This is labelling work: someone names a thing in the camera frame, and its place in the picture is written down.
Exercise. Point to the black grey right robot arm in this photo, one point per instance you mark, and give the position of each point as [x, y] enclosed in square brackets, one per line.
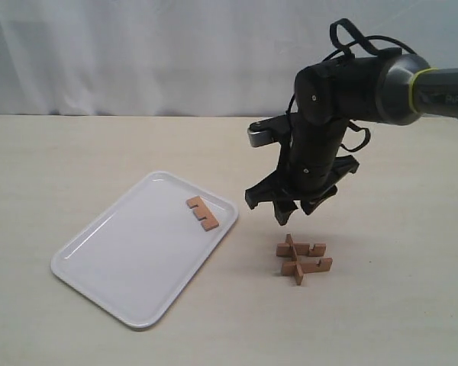
[329, 98]

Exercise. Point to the white curtain backdrop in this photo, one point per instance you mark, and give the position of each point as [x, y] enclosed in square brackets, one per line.
[196, 58]

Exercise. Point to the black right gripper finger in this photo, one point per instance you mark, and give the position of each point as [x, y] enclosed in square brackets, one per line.
[308, 207]
[283, 209]

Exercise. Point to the wooden notched piece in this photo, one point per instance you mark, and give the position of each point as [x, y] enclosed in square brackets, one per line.
[202, 213]
[298, 275]
[288, 250]
[322, 265]

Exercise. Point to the white plastic tray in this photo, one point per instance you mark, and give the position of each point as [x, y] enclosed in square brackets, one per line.
[137, 257]

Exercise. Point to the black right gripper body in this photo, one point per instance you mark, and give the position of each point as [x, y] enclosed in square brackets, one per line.
[308, 184]

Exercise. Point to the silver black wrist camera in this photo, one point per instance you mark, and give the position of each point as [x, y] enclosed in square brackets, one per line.
[268, 131]

